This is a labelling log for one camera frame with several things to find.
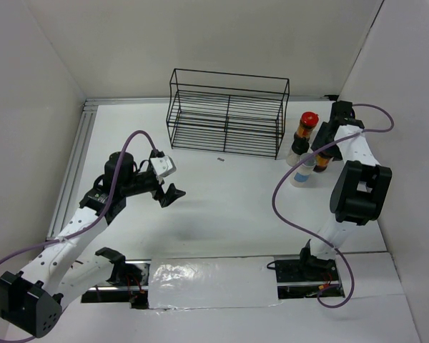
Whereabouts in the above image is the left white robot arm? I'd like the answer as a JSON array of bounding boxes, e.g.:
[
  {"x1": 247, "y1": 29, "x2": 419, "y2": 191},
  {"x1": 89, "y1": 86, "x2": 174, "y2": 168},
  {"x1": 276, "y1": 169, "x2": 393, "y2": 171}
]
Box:
[{"x1": 0, "y1": 151, "x2": 186, "y2": 338}]

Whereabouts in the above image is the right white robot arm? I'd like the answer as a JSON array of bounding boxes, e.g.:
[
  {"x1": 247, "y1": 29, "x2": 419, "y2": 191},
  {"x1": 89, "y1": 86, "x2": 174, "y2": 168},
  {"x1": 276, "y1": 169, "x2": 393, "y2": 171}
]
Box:
[{"x1": 297, "y1": 101, "x2": 393, "y2": 280}]

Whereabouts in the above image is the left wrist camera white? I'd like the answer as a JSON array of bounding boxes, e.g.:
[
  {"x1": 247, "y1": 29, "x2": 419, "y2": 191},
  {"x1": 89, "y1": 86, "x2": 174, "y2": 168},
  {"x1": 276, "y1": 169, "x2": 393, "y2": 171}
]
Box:
[{"x1": 149, "y1": 156, "x2": 177, "y2": 178}]

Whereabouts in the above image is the purple cable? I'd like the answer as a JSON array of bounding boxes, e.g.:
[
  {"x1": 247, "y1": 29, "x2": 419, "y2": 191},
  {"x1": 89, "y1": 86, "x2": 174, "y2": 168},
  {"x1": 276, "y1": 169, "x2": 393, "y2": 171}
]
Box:
[
  {"x1": 0, "y1": 129, "x2": 164, "y2": 342},
  {"x1": 272, "y1": 103, "x2": 395, "y2": 309}
]

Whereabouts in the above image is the silver lid blue label jar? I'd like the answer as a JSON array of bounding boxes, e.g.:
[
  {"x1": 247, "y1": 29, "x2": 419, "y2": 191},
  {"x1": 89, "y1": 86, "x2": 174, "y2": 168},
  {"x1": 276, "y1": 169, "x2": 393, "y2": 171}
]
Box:
[{"x1": 290, "y1": 153, "x2": 315, "y2": 187}]

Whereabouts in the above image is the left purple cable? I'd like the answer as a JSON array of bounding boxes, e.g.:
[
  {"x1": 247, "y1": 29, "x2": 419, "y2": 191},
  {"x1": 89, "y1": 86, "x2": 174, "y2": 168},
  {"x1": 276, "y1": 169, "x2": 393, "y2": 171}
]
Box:
[{"x1": 0, "y1": 129, "x2": 164, "y2": 342}]

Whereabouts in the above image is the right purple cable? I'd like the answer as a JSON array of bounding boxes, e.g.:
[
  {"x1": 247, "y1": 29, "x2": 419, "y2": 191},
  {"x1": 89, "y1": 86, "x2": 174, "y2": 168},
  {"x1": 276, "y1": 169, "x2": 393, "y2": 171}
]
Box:
[{"x1": 272, "y1": 103, "x2": 395, "y2": 309}]

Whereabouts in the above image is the red lid sauce jar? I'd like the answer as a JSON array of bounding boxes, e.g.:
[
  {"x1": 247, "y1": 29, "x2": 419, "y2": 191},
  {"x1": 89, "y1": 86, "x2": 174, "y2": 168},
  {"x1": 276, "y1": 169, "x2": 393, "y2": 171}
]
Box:
[
  {"x1": 313, "y1": 152, "x2": 332, "y2": 173},
  {"x1": 294, "y1": 111, "x2": 319, "y2": 141}
]

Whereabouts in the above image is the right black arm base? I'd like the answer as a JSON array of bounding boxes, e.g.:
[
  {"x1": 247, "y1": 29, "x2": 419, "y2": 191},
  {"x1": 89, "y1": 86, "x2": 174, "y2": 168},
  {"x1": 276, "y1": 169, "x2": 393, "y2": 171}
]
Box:
[{"x1": 266, "y1": 247, "x2": 345, "y2": 300}]

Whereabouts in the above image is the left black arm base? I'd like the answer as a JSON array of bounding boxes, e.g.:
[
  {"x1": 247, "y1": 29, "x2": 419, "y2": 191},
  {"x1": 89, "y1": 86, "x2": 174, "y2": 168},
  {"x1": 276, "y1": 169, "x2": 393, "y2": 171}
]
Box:
[{"x1": 81, "y1": 247, "x2": 150, "y2": 310}]

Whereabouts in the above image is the reflective foil sheet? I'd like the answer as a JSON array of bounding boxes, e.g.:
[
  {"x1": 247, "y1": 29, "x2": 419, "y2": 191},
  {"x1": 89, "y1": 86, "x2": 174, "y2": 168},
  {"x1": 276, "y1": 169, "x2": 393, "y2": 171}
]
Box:
[{"x1": 148, "y1": 257, "x2": 279, "y2": 309}]

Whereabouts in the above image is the black cap spice bottle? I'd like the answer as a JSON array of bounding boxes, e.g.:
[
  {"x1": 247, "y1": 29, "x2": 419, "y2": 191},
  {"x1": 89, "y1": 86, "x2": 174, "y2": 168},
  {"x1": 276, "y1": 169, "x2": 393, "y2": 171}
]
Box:
[{"x1": 286, "y1": 137, "x2": 310, "y2": 166}]

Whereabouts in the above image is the black wire rack shelf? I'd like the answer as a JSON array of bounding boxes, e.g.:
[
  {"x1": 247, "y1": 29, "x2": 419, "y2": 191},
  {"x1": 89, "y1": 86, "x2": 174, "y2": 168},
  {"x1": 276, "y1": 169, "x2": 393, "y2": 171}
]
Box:
[{"x1": 166, "y1": 68, "x2": 290, "y2": 159}]

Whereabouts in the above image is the aluminium extrusion frame rail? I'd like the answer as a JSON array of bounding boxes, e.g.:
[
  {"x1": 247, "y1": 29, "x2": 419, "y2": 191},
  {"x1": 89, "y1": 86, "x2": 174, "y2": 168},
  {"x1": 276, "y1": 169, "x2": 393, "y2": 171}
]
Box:
[{"x1": 50, "y1": 99, "x2": 342, "y2": 259}]

